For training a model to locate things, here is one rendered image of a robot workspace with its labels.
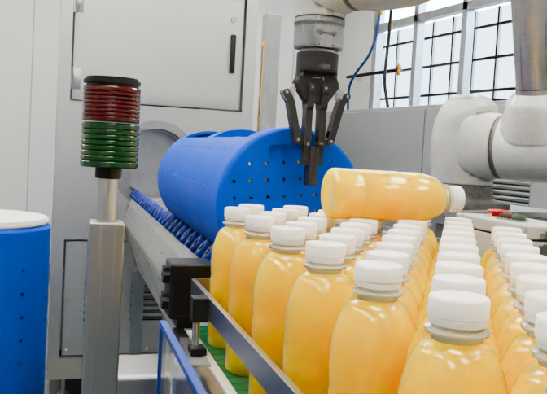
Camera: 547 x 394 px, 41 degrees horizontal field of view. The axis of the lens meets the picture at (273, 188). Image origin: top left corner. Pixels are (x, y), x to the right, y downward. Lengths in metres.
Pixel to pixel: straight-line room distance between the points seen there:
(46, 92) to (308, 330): 5.70
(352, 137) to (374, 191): 3.19
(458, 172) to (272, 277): 1.05
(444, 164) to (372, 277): 1.24
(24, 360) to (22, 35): 5.05
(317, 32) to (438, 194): 0.40
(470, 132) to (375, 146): 2.20
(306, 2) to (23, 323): 0.76
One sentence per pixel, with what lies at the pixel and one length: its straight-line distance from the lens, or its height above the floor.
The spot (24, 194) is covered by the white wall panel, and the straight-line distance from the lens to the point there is 6.31.
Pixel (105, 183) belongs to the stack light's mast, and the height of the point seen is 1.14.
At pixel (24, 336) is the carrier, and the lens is 1.43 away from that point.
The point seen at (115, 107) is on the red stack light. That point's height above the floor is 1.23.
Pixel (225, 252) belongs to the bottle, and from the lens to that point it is 1.05.
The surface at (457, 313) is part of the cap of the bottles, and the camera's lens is 0.47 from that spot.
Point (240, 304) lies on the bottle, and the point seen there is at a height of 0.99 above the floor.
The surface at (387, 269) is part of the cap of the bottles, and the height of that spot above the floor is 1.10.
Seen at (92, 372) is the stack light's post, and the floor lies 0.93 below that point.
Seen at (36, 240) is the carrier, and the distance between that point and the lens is 1.41.
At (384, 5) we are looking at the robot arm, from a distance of 1.25.
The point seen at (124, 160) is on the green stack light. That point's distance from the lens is 0.82.
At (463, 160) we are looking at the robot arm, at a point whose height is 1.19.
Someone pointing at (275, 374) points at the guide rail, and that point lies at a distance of 0.72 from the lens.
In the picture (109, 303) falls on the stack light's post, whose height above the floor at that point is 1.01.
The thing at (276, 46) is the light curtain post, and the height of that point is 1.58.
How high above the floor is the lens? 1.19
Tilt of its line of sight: 3 degrees down
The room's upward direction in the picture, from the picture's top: 3 degrees clockwise
